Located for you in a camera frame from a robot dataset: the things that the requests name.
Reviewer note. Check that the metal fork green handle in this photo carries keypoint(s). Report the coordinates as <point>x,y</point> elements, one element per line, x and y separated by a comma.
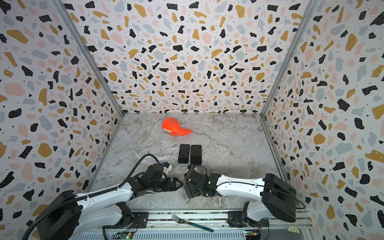
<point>182,221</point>

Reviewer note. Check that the black phone case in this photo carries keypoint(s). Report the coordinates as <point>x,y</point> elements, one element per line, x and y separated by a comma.
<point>196,155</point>

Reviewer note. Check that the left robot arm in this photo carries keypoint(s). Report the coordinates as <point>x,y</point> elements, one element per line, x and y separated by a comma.
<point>71,214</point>

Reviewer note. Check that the green circuit board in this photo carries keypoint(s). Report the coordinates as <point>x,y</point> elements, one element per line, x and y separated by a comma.
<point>123,236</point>

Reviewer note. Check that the red whale toy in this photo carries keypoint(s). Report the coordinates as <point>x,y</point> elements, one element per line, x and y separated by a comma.
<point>173,126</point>

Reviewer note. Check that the light blue phone case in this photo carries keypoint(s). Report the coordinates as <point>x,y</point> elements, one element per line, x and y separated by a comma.
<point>183,153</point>

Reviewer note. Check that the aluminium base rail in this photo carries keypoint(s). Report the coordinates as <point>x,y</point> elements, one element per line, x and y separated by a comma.
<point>160,226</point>

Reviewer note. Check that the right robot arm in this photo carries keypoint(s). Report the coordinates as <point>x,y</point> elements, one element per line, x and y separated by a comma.
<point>268,197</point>

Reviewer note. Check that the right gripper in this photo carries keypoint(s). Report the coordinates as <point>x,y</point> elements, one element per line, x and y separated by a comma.
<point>191,182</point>

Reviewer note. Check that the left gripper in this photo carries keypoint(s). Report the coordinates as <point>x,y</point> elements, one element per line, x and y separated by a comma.
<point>169,186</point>

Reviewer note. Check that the white striped round object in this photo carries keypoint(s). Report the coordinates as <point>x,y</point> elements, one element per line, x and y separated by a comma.
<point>293,229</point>

